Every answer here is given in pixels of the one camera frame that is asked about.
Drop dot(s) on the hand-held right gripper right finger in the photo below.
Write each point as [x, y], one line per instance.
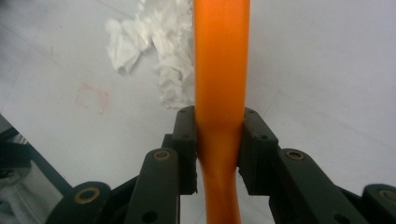
[258, 152]

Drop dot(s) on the white paper wads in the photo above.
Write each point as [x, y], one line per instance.
[168, 46]

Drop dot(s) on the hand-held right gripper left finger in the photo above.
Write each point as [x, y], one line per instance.
[183, 149]

